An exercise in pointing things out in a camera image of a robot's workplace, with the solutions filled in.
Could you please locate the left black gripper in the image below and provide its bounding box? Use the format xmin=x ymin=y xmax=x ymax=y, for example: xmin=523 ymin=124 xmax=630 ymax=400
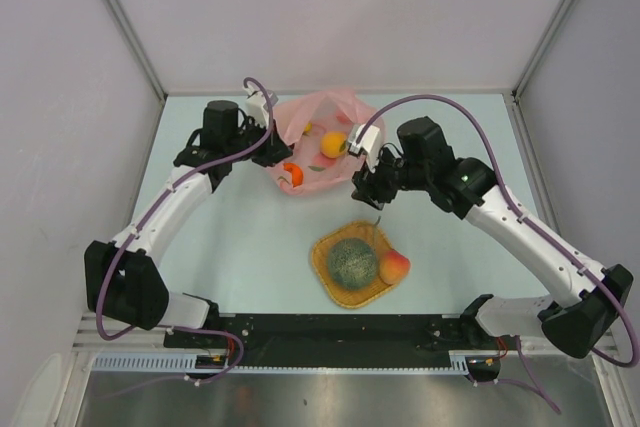
xmin=226 ymin=116 xmax=293 ymax=168

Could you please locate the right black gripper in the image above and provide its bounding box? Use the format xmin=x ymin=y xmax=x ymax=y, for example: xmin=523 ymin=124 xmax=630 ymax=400
xmin=351 ymin=143 xmax=430 ymax=211

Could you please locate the woven bamboo tray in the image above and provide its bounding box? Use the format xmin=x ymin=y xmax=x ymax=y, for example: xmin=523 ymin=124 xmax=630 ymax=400
xmin=311 ymin=220 xmax=412 ymax=309

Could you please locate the pink plastic bag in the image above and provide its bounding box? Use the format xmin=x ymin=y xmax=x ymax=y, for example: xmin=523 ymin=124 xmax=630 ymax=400
xmin=267 ymin=89 xmax=376 ymax=196

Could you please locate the fake orange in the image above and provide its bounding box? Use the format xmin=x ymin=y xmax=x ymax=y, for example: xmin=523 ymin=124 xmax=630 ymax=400
xmin=320 ymin=131 xmax=347 ymax=159

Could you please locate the fake green melon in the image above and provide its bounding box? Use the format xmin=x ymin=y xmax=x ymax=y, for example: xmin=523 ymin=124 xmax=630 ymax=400
xmin=326 ymin=217 xmax=381 ymax=291

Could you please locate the fake peach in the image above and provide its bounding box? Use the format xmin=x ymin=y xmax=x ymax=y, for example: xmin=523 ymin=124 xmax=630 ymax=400
xmin=379 ymin=250 xmax=411 ymax=285

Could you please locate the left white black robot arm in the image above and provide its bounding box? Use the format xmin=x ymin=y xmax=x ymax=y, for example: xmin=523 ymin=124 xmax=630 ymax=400
xmin=84 ymin=91 xmax=292 ymax=347

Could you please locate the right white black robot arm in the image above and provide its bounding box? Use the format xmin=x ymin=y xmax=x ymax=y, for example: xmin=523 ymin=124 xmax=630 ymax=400
xmin=346 ymin=117 xmax=633 ymax=359

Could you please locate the fake small tangerine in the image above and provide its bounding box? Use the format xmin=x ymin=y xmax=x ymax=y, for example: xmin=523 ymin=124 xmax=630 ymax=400
xmin=283 ymin=162 xmax=304 ymax=187

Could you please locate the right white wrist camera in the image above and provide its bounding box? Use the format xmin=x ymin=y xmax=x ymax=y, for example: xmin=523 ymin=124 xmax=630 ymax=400
xmin=346 ymin=124 xmax=385 ymax=172

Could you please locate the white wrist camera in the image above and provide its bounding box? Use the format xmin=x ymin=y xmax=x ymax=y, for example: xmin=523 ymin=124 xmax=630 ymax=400
xmin=244 ymin=84 xmax=278 ymax=128
xmin=346 ymin=124 xmax=385 ymax=172

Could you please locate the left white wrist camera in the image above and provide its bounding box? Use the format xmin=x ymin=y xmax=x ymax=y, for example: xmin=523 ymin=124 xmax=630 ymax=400
xmin=244 ymin=84 xmax=278 ymax=128

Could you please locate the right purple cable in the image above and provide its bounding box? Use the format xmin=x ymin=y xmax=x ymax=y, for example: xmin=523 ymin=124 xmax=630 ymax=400
xmin=367 ymin=94 xmax=635 ymax=416

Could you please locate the purple cable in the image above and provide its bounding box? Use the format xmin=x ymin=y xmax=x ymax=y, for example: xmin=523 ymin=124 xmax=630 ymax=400
xmin=94 ymin=77 xmax=277 ymax=388
xmin=367 ymin=94 xmax=635 ymax=416

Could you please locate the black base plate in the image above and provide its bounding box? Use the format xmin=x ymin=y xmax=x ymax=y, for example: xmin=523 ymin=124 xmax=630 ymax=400
xmin=164 ymin=312 xmax=521 ymax=369

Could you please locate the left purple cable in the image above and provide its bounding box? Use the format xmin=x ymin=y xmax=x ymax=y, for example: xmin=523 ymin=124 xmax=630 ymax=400
xmin=94 ymin=77 xmax=277 ymax=388

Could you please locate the white slotted cable duct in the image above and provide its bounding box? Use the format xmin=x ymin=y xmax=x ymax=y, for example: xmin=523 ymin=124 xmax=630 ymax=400
xmin=92 ymin=352 xmax=469 ymax=376

